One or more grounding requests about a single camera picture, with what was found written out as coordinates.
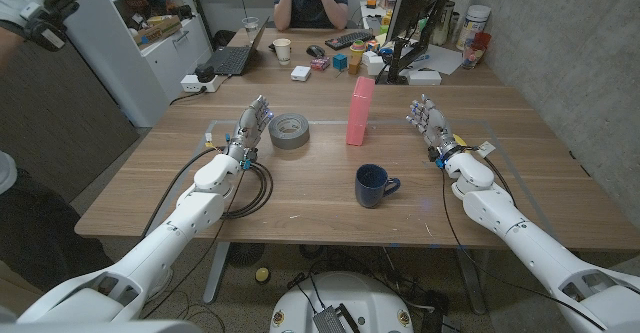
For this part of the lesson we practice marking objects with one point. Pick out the black laptop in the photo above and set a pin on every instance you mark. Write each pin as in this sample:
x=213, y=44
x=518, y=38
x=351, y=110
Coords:
x=230, y=60

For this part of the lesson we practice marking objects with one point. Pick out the pink rectangular box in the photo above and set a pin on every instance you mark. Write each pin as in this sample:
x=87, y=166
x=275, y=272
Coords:
x=359, y=118

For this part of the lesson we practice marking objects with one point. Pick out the red plastic cup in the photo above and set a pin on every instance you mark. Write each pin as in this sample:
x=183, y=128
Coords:
x=472, y=53

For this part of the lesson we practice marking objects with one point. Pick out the white power strip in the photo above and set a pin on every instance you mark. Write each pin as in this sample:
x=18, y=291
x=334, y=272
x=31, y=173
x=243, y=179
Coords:
x=192, y=84

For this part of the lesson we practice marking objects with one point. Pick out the black plug adapter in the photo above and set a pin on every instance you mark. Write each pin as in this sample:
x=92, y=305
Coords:
x=205, y=73

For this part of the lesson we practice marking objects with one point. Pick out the seated person in dark shirt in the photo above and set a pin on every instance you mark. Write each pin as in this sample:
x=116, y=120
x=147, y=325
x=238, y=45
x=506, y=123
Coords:
x=310, y=8

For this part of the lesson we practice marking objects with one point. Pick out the white cube box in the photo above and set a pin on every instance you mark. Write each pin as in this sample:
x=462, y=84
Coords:
x=374, y=64

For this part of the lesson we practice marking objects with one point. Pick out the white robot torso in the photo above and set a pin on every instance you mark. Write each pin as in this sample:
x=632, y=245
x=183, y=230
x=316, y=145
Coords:
x=100, y=327

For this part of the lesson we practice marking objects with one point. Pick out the white paper sheet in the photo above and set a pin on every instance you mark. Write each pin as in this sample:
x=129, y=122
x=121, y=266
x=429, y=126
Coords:
x=442, y=60

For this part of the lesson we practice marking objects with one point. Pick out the wooden block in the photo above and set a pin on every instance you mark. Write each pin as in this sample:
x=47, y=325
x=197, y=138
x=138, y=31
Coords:
x=354, y=66

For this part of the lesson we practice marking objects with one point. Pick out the colourful stacking toy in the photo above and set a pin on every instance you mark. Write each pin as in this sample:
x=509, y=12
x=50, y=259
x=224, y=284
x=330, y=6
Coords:
x=357, y=48

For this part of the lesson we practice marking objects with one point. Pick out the operator forearm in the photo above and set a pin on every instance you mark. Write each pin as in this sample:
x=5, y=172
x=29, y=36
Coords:
x=7, y=45

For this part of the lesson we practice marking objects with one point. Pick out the dark blue mug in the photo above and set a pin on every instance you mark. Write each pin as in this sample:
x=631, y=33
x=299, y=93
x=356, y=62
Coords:
x=369, y=190

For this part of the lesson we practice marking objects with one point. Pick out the black keyboard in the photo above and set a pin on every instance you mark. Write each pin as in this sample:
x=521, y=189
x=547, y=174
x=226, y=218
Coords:
x=349, y=40

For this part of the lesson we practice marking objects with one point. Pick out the clear drinking glass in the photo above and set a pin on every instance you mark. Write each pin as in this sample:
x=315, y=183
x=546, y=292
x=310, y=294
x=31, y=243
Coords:
x=250, y=25

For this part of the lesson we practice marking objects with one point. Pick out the white canister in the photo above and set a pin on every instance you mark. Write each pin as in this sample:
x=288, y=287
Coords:
x=472, y=23

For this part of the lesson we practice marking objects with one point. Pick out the white paper cup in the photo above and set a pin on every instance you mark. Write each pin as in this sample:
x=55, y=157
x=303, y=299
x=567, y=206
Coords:
x=282, y=50

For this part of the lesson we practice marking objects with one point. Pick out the black computer mouse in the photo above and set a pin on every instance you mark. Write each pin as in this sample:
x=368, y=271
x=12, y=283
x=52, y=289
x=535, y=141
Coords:
x=315, y=51

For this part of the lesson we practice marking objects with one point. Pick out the cardboard box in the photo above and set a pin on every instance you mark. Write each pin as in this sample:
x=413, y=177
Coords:
x=157, y=30

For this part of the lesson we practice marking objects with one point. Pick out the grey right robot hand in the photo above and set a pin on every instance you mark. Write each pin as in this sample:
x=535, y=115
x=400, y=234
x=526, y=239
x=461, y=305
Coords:
x=436, y=123

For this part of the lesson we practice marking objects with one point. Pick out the white shelf cabinet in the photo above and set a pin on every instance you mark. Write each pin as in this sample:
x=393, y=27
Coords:
x=115, y=63

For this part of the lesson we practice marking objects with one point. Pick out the black and white teleoperation glove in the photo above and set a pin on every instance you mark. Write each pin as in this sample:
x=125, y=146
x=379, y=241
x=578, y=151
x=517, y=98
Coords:
x=30, y=3

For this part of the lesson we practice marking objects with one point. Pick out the black backpack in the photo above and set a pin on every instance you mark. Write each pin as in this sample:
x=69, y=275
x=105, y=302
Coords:
x=223, y=39

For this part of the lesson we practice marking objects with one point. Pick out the grey duct tape roll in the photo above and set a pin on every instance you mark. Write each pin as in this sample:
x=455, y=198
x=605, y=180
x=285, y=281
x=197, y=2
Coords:
x=280, y=140

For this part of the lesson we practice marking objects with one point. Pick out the yellow ball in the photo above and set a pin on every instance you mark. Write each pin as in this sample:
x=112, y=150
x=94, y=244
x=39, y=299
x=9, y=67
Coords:
x=262, y=275

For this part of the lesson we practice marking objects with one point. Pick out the small white box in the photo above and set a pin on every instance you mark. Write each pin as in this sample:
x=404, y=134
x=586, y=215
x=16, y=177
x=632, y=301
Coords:
x=300, y=73

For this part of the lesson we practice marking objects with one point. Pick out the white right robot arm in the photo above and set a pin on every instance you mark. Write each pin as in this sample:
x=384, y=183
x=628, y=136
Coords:
x=500, y=213

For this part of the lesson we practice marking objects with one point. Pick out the standing operator in dark trousers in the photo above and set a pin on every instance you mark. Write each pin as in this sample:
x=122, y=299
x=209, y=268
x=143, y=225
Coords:
x=40, y=233

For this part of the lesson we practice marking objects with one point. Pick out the grey table leg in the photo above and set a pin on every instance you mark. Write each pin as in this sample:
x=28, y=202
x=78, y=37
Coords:
x=216, y=273
x=472, y=283

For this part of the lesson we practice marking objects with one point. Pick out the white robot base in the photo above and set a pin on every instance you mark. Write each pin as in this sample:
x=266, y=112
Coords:
x=360, y=293

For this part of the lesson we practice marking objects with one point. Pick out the blue cube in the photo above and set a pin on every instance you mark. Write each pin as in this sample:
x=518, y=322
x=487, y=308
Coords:
x=340, y=62

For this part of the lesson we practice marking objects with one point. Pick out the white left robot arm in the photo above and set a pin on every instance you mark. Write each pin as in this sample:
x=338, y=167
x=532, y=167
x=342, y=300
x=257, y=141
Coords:
x=195, y=208

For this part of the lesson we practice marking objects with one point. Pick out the black round floor fan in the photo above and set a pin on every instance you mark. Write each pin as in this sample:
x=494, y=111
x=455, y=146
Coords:
x=246, y=253

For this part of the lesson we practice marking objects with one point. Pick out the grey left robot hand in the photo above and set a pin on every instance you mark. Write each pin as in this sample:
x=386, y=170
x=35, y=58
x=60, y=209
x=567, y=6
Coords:
x=247, y=125

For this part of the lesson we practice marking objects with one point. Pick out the flat white device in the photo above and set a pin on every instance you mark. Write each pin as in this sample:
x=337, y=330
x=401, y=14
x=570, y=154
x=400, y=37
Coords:
x=424, y=77

